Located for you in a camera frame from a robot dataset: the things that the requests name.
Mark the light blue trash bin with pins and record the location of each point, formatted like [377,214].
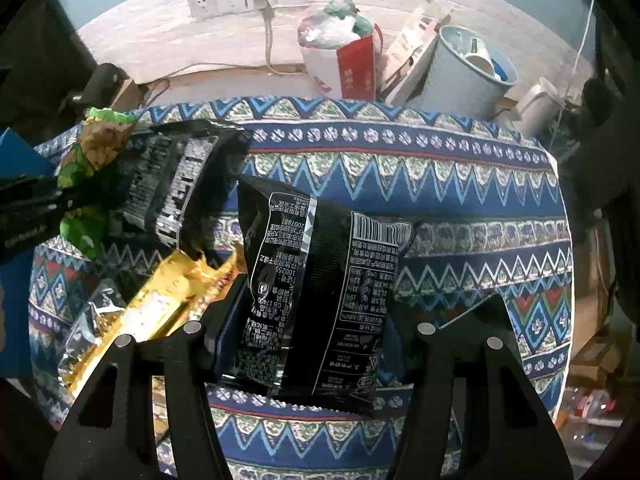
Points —
[460,85]

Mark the small brown cardboard box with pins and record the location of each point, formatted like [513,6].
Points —
[129,94]

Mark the white kettle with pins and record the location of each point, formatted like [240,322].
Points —
[537,105]

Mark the red white bag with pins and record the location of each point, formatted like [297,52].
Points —
[350,70]

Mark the clear plastic bottles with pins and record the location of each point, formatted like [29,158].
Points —
[590,405]

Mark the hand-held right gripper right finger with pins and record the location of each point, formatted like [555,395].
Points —
[450,355]

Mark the green peanut snack packet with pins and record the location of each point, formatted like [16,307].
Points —
[100,145]

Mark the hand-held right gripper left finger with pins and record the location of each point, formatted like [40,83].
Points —
[227,330]

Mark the brown cardboard boxes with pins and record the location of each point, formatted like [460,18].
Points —
[595,360]

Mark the black hanging cloth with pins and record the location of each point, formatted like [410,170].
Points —
[40,60]

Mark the large black snack packet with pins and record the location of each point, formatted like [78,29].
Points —
[165,180]

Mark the blue patterned cloth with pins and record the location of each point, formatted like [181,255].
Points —
[450,195]

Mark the long yellow snack packet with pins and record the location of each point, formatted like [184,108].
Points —
[165,295]

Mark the black round device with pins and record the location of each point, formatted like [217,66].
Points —
[102,82]

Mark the black white-print snack packet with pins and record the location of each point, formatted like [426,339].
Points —
[320,285]

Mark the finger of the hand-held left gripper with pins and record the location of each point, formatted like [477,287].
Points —
[30,190]

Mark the blue cardboard box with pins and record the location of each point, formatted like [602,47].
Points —
[12,310]

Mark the flattened cardboard packaging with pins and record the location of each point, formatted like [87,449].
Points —
[410,45]

